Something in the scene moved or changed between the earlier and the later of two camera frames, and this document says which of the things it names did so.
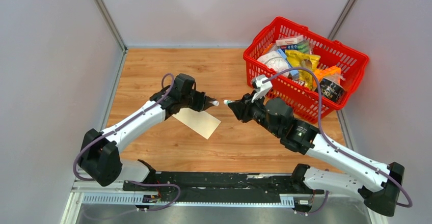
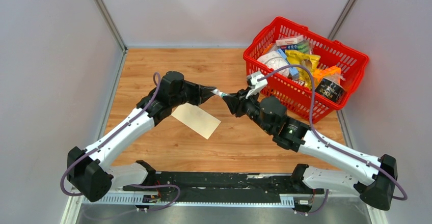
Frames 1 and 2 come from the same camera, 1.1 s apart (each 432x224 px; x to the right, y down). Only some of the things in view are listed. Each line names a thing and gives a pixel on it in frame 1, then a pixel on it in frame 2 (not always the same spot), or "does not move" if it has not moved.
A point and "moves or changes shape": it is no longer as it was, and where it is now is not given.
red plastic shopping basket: (316, 74) does not move
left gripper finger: (208, 99) -> (207, 89)
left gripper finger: (207, 105) -> (205, 93)
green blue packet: (303, 47) does not move
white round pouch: (276, 61) does not move
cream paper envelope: (200, 122) does not move
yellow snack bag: (296, 59) does not move
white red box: (289, 40) does not move
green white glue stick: (226, 102) moves or changes shape
